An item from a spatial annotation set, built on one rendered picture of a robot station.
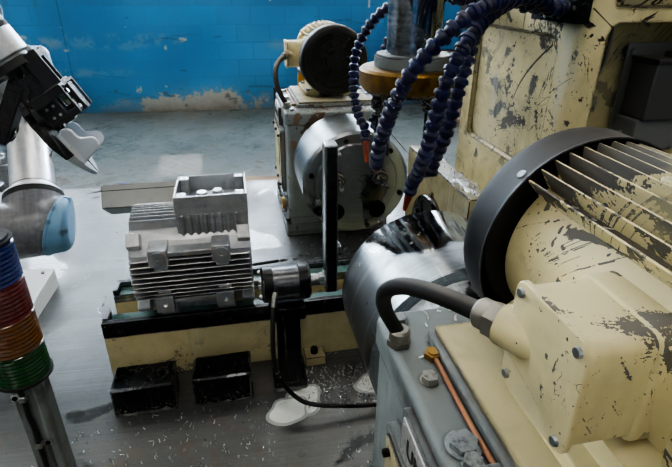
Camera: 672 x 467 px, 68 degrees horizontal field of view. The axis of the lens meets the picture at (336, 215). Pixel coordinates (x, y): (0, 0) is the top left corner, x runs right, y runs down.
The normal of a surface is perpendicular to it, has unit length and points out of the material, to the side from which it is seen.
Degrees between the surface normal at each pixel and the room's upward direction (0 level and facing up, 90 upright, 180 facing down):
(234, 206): 90
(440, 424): 0
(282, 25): 90
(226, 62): 90
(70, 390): 0
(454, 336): 0
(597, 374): 90
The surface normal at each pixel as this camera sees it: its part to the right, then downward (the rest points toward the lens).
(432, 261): -0.34, -0.82
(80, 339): 0.00, -0.90
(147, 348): 0.20, 0.42
